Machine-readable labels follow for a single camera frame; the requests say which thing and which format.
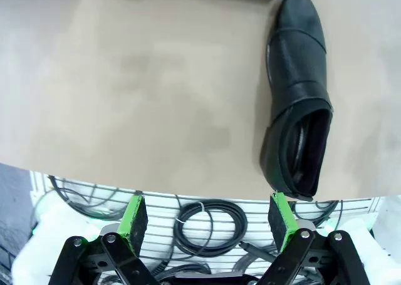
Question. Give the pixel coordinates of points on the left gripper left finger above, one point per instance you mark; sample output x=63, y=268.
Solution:
x=134, y=222

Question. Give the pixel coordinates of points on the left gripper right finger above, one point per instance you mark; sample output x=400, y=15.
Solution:
x=282, y=222

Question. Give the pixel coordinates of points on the black leather shoe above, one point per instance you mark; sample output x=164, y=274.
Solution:
x=297, y=65

